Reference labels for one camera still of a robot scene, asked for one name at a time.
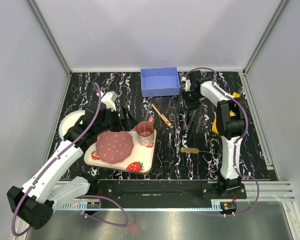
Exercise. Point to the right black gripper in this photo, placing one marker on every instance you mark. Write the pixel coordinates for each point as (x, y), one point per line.
(192, 105)

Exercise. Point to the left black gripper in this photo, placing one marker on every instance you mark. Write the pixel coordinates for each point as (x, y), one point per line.
(126, 124)

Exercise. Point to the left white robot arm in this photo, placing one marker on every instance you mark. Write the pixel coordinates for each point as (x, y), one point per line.
(37, 199)

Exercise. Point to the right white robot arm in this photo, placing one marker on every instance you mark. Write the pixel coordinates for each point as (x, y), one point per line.
(231, 123)

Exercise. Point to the pink enamel mug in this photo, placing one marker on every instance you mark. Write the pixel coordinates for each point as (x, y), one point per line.
(146, 132)

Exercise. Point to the wooden test tube clamp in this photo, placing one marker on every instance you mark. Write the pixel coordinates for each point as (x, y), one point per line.
(166, 121)

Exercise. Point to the metal crucible tongs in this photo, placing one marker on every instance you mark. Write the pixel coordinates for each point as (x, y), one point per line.
(174, 118)

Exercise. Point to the yellow test tube rack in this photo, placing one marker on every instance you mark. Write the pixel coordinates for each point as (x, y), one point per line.
(214, 124)

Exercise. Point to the pink dotted plate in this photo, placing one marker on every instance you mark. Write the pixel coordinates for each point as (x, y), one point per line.
(114, 147)

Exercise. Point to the test tube brush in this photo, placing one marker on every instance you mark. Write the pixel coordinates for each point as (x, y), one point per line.
(192, 150)

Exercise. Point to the strawberry pattern tray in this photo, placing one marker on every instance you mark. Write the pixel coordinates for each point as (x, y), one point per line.
(140, 161)

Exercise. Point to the blue plastic box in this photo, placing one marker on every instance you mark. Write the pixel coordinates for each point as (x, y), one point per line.
(159, 82)

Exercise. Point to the white paper plate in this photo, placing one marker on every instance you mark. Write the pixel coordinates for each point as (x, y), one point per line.
(69, 121)

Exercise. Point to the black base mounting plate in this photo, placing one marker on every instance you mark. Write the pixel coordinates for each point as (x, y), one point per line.
(203, 189)

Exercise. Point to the left power connector box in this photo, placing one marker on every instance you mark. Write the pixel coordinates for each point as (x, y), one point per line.
(93, 204)

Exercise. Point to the power connector box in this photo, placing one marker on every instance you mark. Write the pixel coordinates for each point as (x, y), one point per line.
(229, 206)
(93, 204)

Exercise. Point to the right power connector box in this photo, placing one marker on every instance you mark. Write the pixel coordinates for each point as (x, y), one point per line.
(229, 206)

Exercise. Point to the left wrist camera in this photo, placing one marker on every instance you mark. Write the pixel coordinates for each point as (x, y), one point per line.
(109, 99)

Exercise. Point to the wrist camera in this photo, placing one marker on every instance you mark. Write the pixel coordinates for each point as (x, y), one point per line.
(109, 99)
(187, 82)

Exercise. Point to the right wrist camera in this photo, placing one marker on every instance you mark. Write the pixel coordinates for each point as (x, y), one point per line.
(187, 82)

